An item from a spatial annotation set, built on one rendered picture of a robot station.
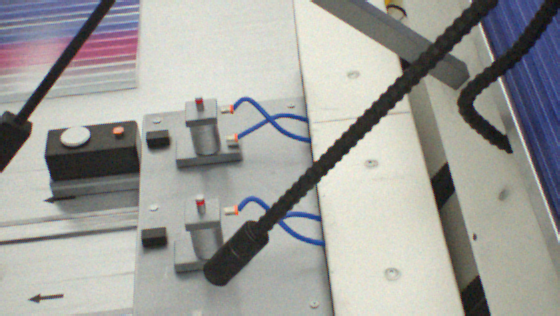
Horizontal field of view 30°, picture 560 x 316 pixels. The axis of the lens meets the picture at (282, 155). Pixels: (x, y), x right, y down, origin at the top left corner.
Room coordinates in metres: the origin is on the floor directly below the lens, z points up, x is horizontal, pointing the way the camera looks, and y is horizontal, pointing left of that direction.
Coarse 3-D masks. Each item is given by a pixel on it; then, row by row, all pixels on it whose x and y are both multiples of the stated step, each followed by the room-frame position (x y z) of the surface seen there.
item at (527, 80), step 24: (504, 0) 0.67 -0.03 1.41; (528, 0) 0.65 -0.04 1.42; (504, 24) 0.65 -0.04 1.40; (528, 24) 0.64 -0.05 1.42; (552, 24) 0.62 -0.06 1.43; (504, 48) 0.64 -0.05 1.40; (552, 48) 0.61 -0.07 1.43; (528, 72) 0.61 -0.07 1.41; (552, 72) 0.59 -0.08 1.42; (528, 96) 0.60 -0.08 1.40; (552, 96) 0.58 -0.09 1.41; (528, 120) 0.58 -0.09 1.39; (552, 120) 0.57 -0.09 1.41; (552, 144) 0.55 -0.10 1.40; (552, 168) 0.54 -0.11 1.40; (552, 192) 0.53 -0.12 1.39
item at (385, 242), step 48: (384, 0) 0.89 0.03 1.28; (336, 48) 0.81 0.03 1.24; (384, 48) 0.82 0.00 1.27; (336, 96) 0.75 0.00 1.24; (384, 144) 0.71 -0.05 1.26; (336, 192) 0.65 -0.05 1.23; (384, 192) 0.66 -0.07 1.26; (432, 192) 0.67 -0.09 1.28; (336, 240) 0.61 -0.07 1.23; (384, 240) 0.62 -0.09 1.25; (432, 240) 0.63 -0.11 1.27; (336, 288) 0.57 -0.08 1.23; (384, 288) 0.58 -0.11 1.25; (432, 288) 0.59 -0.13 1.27
